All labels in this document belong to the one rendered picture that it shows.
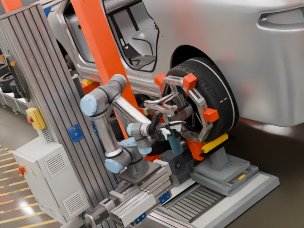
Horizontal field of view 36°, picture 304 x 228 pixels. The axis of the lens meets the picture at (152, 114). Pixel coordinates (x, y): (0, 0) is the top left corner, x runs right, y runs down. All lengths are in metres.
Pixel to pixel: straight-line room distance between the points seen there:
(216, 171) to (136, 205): 1.20
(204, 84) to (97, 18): 0.99
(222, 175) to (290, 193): 0.55
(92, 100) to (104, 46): 1.09
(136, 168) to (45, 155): 0.60
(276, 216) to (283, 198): 0.22
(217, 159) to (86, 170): 1.32
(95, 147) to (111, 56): 0.99
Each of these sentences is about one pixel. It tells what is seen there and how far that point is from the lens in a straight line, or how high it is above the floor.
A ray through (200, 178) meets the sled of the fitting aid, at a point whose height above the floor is 0.15.
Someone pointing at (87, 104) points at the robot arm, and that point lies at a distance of 2.75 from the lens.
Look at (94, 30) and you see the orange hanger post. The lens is 3.72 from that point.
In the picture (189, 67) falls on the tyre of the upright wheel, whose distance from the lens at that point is 3.58.
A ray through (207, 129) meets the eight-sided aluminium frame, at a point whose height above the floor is 0.74.
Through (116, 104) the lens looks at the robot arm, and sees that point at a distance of 2.83.
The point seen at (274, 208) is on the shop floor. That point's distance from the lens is 3.79.
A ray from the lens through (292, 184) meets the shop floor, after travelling 4.00.
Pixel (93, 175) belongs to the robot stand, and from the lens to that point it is 3.10.
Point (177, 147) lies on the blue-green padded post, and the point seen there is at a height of 0.55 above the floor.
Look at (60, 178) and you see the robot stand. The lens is 2.91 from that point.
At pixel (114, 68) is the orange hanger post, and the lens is 3.81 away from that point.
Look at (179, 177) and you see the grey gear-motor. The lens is 4.31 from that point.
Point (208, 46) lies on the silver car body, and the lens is 3.43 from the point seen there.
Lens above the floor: 2.26
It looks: 22 degrees down
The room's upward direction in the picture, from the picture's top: 20 degrees counter-clockwise
